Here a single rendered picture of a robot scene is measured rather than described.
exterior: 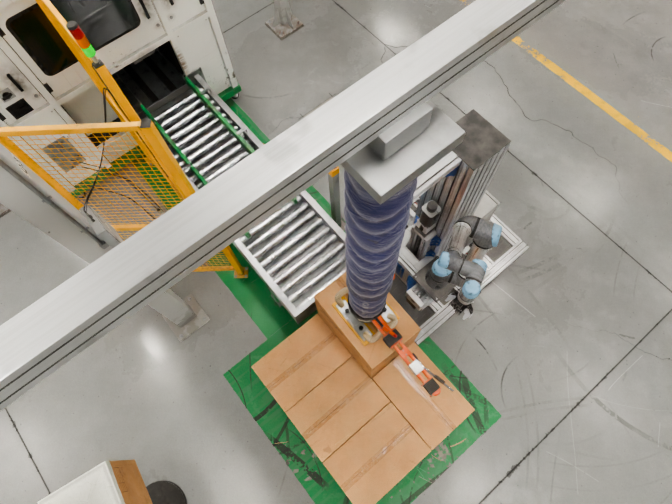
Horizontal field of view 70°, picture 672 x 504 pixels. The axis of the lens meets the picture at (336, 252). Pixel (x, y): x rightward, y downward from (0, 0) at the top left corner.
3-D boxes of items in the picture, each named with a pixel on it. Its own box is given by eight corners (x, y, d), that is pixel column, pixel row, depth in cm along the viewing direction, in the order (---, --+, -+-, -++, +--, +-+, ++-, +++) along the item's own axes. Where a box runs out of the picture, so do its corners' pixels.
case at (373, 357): (317, 311, 349) (313, 296, 312) (360, 279, 357) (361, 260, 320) (370, 378, 330) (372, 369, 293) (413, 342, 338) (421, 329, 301)
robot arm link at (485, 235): (450, 272, 296) (479, 212, 253) (474, 281, 293) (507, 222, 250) (445, 286, 289) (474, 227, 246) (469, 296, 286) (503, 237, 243)
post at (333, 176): (331, 226, 434) (326, 166, 342) (337, 221, 436) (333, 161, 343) (336, 231, 432) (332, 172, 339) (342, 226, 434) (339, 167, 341)
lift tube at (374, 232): (336, 276, 247) (323, 128, 131) (371, 248, 252) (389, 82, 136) (366, 311, 239) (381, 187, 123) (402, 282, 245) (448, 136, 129)
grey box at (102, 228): (106, 232, 275) (78, 208, 247) (114, 227, 276) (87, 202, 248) (123, 257, 269) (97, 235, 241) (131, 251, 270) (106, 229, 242)
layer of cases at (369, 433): (261, 374, 372) (250, 366, 335) (358, 295, 394) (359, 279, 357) (361, 508, 336) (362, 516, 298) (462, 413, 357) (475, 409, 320)
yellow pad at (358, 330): (331, 305, 309) (331, 303, 304) (343, 295, 311) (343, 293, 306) (364, 346, 298) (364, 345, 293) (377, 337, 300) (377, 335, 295)
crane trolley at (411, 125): (343, 126, 129) (343, 103, 120) (388, 95, 132) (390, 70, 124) (383, 165, 124) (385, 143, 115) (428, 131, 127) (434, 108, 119)
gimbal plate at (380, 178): (308, 133, 133) (307, 121, 129) (389, 77, 140) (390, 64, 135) (380, 206, 124) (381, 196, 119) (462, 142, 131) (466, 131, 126)
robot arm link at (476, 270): (467, 253, 222) (459, 273, 218) (490, 262, 220) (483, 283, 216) (463, 259, 229) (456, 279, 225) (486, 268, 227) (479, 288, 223)
